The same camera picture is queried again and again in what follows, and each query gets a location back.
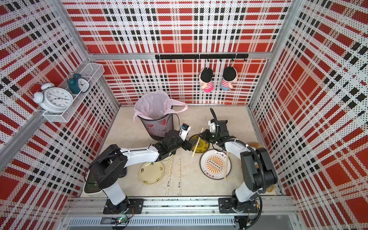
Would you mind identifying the bare wooden chopstick pair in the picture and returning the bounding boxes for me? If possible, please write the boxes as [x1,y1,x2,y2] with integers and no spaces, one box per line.
[224,151,229,180]

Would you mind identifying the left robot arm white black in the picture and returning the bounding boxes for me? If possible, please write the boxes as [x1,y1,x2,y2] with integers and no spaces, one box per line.
[88,126,192,214]

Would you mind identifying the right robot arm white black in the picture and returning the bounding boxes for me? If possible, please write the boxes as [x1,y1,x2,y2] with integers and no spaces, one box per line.
[199,108,278,213]

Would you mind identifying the wrapped chopsticks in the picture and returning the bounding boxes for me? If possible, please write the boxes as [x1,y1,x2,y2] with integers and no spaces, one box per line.
[165,159,173,196]
[177,159,181,196]

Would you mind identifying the yellow patterned plate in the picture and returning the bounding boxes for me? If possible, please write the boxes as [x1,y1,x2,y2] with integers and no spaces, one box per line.
[189,135,210,154]

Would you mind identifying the cream plate with black mark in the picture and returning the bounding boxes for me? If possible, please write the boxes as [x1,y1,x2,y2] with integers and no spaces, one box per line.
[161,154,175,162]

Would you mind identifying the black mesh trash bin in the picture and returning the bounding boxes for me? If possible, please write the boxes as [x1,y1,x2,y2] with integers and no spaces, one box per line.
[135,105,173,141]

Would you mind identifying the white plate orange sunburst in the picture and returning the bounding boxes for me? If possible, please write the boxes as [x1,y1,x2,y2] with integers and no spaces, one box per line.
[200,149,232,180]

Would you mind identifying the brown teddy bear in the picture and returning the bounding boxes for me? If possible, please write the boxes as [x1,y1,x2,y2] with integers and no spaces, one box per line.
[247,142,263,149]

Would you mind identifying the cream plate with flowers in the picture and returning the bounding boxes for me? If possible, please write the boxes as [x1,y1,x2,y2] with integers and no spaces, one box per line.
[139,162,165,185]

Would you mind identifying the pink plastic bin liner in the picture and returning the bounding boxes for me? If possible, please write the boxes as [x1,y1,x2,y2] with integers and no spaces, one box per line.
[132,90,188,122]

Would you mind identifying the doll with striped blue shirt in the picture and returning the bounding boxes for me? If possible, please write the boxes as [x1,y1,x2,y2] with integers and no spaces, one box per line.
[220,66,238,91]

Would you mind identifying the doll with pink shirt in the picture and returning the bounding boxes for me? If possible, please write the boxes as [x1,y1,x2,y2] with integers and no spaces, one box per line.
[199,68,214,93]

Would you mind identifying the green circuit board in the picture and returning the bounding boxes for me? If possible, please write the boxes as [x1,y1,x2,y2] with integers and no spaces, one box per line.
[111,217,128,225]

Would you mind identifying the teal alarm clock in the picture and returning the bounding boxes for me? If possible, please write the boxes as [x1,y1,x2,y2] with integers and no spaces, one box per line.
[67,73,90,94]

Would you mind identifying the white alarm clock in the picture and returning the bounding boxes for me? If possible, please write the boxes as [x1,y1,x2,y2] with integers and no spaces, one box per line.
[33,83,74,114]

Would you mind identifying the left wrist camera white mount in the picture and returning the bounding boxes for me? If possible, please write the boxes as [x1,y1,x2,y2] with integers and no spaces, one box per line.
[180,123,191,141]

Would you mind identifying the black wall hook rail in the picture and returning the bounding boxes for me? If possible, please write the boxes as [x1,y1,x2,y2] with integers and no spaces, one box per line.
[155,54,249,61]

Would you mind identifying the white wire wall shelf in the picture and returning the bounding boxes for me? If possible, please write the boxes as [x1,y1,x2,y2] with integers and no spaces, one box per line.
[41,62,104,123]

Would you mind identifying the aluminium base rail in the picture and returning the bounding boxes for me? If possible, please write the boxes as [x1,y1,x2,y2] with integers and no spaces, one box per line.
[57,195,303,230]

